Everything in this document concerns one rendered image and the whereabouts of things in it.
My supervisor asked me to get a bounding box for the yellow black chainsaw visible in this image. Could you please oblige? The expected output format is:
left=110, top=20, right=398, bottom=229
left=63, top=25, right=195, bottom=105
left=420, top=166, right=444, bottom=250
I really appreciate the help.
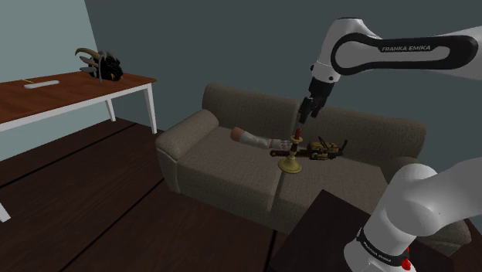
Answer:
left=269, top=136, right=348, bottom=162

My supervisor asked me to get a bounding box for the severed forearm figure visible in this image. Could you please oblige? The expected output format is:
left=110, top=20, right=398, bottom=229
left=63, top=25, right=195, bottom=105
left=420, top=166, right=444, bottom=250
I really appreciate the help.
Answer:
left=230, top=127, right=294, bottom=151

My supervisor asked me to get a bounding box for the brown fabric sofa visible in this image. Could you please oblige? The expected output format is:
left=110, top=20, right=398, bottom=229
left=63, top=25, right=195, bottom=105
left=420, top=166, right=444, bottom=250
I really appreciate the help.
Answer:
left=154, top=83, right=473, bottom=257

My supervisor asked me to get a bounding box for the black horned creature figure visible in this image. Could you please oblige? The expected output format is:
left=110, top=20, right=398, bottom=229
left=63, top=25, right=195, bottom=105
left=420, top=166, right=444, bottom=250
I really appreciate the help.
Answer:
left=74, top=47, right=124, bottom=83

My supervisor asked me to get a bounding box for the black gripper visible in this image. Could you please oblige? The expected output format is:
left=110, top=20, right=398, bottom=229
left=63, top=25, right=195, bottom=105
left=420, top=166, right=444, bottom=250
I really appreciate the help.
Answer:
left=297, top=76, right=335, bottom=125

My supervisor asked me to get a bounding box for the brown table with white legs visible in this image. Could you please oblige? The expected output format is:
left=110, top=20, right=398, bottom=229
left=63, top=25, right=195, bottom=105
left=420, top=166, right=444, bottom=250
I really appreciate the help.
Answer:
left=0, top=70, right=158, bottom=135

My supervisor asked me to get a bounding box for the brass candlestick with red candle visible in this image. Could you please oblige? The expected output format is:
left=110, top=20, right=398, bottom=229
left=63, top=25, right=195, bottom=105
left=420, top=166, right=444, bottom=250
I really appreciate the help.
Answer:
left=277, top=127, right=304, bottom=175

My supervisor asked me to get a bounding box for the white flat remote control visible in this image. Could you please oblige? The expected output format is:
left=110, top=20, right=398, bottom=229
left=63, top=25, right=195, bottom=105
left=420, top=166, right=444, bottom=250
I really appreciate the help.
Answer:
left=23, top=80, right=61, bottom=90

